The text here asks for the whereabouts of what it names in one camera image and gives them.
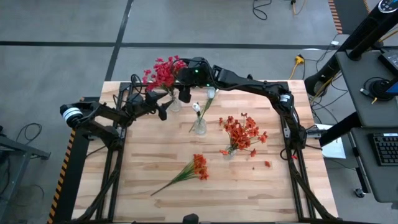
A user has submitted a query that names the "black floor cable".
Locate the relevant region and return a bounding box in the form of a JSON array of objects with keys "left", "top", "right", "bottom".
[
  {"left": 15, "top": 123, "right": 44, "bottom": 144},
  {"left": 251, "top": 0, "right": 273, "bottom": 21}
]

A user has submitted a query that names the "black keyboard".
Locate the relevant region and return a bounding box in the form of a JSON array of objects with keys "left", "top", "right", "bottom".
[{"left": 368, "top": 133, "right": 398, "bottom": 167}]

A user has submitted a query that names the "slim conical glass vase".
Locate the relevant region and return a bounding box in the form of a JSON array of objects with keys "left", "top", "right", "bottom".
[{"left": 169, "top": 96, "right": 183, "bottom": 113}]

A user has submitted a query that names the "yellow floor cable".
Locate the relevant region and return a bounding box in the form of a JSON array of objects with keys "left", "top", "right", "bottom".
[{"left": 290, "top": 0, "right": 308, "bottom": 16}]

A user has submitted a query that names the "white artificial tulip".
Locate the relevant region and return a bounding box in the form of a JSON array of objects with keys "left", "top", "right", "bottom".
[
  {"left": 198, "top": 87, "right": 217, "bottom": 122},
  {"left": 192, "top": 102, "right": 203, "bottom": 122},
  {"left": 188, "top": 88, "right": 220, "bottom": 133}
]

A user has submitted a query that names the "black mat with hazard stripes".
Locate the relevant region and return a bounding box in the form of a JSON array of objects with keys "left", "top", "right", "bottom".
[{"left": 46, "top": 96, "right": 101, "bottom": 224}]

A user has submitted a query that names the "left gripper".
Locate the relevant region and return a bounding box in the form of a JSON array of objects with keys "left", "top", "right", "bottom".
[{"left": 124, "top": 90, "right": 174, "bottom": 121}]

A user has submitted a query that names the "dark grey electronic box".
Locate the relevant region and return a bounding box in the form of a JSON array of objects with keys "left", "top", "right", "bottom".
[{"left": 377, "top": 49, "right": 398, "bottom": 74}]

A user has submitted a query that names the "grey metal stand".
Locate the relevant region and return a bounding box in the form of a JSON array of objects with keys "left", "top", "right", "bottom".
[{"left": 0, "top": 124, "right": 52, "bottom": 224}]

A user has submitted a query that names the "diamond cut glass vase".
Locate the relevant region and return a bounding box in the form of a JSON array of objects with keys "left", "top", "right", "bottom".
[{"left": 221, "top": 145, "right": 238, "bottom": 161}]

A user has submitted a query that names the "black floor mat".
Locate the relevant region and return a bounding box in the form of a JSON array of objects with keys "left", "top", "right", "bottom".
[{"left": 334, "top": 0, "right": 382, "bottom": 35}]

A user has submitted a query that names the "grey desk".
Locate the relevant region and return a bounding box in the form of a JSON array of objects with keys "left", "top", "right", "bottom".
[{"left": 335, "top": 49, "right": 398, "bottom": 203}]

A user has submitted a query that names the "single orange flower sprig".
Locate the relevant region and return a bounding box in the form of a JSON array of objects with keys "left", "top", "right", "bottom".
[{"left": 241, "top": 146, "right": 258, "bottom": 158}]

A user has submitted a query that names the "black tower fan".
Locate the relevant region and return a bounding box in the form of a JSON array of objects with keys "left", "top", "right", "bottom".
[{"left": 303, "top": 0, "right": 398, "bottom": 96}]

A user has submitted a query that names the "black metal table frame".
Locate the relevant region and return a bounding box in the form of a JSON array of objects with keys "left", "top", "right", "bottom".
[{"left": 72, "top": 73, "right": 340, "bottom": 223}]

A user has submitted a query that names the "person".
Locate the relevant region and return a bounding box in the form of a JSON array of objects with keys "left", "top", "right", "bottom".
[{"left": 182, "top": 213, "right": 200, "bottom": 224}]

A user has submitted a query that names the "yellow power plug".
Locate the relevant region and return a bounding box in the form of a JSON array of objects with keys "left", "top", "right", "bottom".
[{"left": 288, "top": 54, "right": 306, "bottom": 80}]

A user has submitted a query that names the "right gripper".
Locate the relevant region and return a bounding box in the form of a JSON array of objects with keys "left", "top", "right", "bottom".
[{"left": 178, "top": 57, "right": 215, "bottom": 104}]

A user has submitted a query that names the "white paper sheet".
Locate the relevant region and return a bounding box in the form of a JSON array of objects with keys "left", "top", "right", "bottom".
[{"left": 313, "top": 123, "right": 346, "bottom": 159}]

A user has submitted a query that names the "round ribbed glass vase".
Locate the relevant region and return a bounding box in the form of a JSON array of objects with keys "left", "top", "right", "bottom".
[{"left": 193, "top": 117, "right": 208, "bottom": 136}]

